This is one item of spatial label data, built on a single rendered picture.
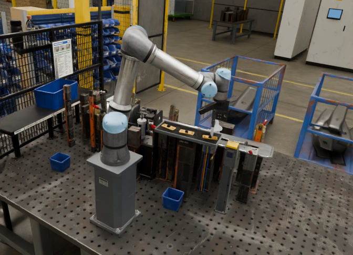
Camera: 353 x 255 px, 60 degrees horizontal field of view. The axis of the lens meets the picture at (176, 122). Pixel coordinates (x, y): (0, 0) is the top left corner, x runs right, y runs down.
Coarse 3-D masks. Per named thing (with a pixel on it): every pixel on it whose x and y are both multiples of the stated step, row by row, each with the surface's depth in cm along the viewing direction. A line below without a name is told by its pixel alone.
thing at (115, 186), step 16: (96, 160) 153; (96, 176) 155; (112, 176) 149; (128, 176) 155; (96, 192) 160; (112, 192) 153; (128, 192) 160; (96, 208) 164; (112, 208) 157; (128, 208) 165; (96, 224) 167; (112, 224) 162; (128, 224) 168
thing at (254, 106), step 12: (264, 60) 456; (276, 72) 400; (252, 84) 477; (228, 96) 502; (240, 96) 429; (252, 96) 439; (276, 96) 461; (240, 108) 395; (252, 108) 412; (204, 120) 432; (228, 120) 414; (240, 120) 444; (252, 120) 371; (264, 120) 451; (240, 132) 408; (252, 132) 376
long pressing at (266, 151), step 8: (88, 112) 229; (152, 120) 224; (168, 120) 226; (224, 136) 210; (232, 136) 211; (224, 144) 200; (248, 144) 203; (256, 144) 204; (264, 144) 204; (264, 152) 194; (272, 152) 196
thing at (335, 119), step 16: (320, 80) 381; (352, 80) 402; (336, 112) 383; (304, 128) 338; (320, 128) 407; (336, 128) 343; (352, 128) 388; (304, 144) 392; (320, 144) 360; (336, 144) 373; (352, 144) 358; (320, 160) 358; (336, 160) 356; (352, 160) 362
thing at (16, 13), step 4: (12, 8) 460; (16, 8) 456; (20, 8) 459; (24, 8) 463; (28, 8) 466; (32, 8) 470; (36, 8) 474; (40, 8) 478; (44, 8) 482; (12, 12) 463; (16, 12) 459; (20, 12) 455; (12, 16) 466; (16, 16) 462; (20, 16) 458; (20, 20) 460; (20, 56) 490; (20, 60) 493; (24, 60) 489; (20, 64) 496; (24, 64) 492; (20, 68) 498; (24, 68) 494; (24, 72) 498; (28, 76) 496; (28, 80) 500; (20, 84) 512; (24, 84) 508; (28, 84) 503; (104, 84) 584; (24, 88) 511; (28, 92) 509
